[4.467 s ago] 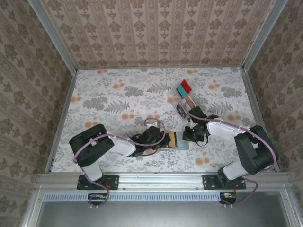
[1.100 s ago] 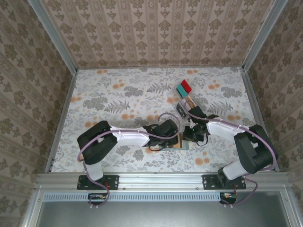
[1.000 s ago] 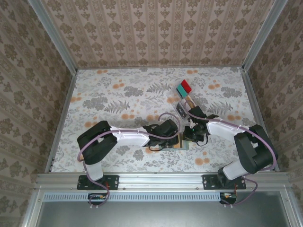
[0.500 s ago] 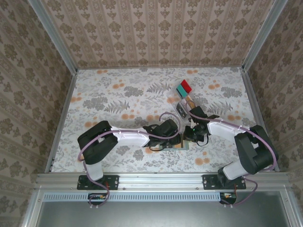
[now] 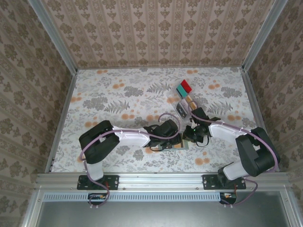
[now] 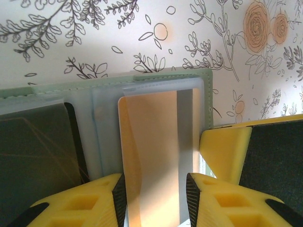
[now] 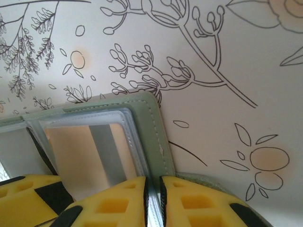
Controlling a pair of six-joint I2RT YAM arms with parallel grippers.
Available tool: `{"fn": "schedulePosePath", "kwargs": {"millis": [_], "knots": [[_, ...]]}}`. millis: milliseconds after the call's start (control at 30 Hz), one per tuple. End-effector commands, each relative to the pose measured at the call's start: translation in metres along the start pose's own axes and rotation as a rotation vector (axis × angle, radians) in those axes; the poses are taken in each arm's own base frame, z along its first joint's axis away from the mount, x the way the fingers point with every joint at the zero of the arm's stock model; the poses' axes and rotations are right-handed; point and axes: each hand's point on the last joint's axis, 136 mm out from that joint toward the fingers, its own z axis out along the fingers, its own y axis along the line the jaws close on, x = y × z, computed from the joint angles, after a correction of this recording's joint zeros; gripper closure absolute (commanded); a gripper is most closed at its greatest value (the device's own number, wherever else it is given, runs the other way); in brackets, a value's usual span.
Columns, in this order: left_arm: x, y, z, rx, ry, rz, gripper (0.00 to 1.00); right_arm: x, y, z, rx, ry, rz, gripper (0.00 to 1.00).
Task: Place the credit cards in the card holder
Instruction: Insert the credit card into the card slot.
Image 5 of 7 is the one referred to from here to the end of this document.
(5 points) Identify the black card stack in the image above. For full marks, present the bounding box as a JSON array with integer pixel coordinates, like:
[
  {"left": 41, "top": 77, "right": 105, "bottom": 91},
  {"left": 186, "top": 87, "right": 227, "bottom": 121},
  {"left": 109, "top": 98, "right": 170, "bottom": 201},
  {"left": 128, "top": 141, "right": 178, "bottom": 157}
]
[{"left": 177, "top": 105, "right": 189, "bottom": 119}]

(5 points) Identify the gold card stack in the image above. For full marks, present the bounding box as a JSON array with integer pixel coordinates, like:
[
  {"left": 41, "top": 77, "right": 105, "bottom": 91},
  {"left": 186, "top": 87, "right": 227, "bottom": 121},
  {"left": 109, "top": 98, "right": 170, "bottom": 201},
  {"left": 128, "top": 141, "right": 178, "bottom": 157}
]
[{"left": 185, "top": 95, "right": 197, "bottom": 110}]

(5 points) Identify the clear plastic card tray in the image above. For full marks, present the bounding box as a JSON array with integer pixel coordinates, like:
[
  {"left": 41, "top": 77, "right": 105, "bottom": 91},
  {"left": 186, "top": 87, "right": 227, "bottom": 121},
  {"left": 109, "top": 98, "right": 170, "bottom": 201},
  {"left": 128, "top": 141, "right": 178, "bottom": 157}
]
[{"left": 167, "top": 79, "right": 202, "bottom": 121}]

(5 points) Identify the teal card stack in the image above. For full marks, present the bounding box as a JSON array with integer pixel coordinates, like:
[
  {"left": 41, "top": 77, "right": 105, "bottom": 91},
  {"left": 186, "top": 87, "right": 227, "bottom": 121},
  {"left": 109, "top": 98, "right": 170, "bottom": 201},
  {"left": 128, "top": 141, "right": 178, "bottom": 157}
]
[{"left": 176, "top": 84, "right": 188, "bottom": 98}]

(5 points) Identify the red card stack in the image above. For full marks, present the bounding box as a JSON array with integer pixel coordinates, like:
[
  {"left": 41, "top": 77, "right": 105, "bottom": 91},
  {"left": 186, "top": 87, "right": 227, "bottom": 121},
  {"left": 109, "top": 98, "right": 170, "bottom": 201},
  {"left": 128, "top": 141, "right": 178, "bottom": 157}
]
[{"left": 180, "top": 79, "right": 193, "bottom": 93}]

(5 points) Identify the grey metal panel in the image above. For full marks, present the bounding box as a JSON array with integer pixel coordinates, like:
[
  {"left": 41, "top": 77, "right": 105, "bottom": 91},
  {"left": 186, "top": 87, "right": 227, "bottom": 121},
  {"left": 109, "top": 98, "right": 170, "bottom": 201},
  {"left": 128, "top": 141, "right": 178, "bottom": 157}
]
[{"left": 35, "top": 191, "right": 295, "bottom": 227}]

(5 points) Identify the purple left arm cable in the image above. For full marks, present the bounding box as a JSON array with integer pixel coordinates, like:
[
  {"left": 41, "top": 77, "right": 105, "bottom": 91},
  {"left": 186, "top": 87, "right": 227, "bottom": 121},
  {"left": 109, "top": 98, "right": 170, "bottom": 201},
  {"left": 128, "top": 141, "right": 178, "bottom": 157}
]
[{"left": 79, "top": 113, "right": 183, "bottom": 210}]

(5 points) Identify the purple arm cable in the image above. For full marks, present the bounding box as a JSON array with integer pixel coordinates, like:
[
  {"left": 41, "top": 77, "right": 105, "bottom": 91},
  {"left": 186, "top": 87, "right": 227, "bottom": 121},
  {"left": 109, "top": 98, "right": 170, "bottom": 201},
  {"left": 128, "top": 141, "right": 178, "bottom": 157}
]
[
  {"left": 79, "top": 113, "right": 183, "bottom": 210},
  {"left": 188, "top": 104, "right": 279, "bottom": 209}
]

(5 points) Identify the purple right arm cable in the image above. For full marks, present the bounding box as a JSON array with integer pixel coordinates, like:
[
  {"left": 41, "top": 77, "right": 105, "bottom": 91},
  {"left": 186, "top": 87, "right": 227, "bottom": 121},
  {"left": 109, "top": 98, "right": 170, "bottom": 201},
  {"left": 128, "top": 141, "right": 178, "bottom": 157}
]
[{"left": 188, "top": 104, "right": 279, "bottom": 209}]

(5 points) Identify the aluminium front rail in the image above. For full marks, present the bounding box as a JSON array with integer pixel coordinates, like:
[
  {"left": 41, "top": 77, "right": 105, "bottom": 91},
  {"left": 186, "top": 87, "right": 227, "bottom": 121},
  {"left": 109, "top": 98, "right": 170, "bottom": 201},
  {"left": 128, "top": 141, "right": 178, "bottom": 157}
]
[{"left": 35, "top": 172, "right": 291, "bottom": 190}]

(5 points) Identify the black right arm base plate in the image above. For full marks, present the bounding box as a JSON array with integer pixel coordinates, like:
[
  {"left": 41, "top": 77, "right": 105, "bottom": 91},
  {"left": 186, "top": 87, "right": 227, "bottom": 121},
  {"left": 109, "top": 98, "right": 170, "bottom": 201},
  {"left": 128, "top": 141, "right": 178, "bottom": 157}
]
[{"left": 202, "top": 174, "right": 247, "bottom": 191}]

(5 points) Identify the aluminium table side rail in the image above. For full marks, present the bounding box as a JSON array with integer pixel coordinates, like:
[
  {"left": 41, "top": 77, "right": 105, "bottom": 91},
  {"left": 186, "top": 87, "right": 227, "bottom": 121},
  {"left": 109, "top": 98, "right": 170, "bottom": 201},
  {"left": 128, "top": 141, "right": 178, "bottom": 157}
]
[
  {"left": 45, "top": 70, "right": 79, "bottom": 173},
  {"left": 241, "top": 67, "right": 280, "bottom": 172}
]

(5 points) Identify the aluminium table back rail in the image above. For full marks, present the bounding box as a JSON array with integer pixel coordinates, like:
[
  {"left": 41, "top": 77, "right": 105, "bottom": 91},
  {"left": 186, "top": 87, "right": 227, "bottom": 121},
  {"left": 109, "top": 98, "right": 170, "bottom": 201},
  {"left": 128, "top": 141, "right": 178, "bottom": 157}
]
[{"left": 77, "top": 65, "right": 243, "bottom": 70}]

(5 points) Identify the slotted grey cable duct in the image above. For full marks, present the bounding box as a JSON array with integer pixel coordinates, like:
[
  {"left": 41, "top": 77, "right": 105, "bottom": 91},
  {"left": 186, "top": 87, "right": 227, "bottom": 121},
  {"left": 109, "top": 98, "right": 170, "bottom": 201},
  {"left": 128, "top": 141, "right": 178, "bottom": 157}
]
[{"left": 44, "top": 192, "right": 222, "bottom": 202}]

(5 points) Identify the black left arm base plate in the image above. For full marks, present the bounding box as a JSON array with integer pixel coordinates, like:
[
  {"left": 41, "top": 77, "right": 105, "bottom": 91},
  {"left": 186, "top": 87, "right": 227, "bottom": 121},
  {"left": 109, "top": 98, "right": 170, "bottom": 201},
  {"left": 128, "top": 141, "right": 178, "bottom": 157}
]
[{"left": 77, "top": 174, "right": 119, "bottom": 191}]

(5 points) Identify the black cable connector board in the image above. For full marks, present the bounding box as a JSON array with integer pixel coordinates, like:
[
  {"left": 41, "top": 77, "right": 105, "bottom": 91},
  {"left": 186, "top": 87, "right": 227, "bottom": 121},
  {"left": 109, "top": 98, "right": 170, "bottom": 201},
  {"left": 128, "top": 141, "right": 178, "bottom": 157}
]
[
  {"left": 219, "top": 192, "right": 238, "bottom": 205},
  {"left": 88, "top": 192, "right": 110, "bottom": 206}
]

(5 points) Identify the aluminium frame post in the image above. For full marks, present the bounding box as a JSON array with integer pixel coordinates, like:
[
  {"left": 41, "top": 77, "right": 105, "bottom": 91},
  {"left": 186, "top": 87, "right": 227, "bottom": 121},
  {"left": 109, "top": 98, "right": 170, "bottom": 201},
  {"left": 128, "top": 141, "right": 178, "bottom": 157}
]
[
  {"left": 241, "top": 0, "right": 288, "bottom": 71},
  {"left": 28, "top": 0, "right": 79, "bottom": 73}
]

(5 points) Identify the aluminium lower frame bar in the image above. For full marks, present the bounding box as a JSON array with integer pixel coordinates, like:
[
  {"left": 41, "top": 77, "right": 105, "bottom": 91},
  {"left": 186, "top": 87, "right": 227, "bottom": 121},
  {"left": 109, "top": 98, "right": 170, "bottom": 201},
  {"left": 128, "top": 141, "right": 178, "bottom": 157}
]
[
  {"left": 20, "top": 189, "right": 47, "bottom": 227},
  {"left": 280, "top": 189, "right": 303, "bottom": 227}
]

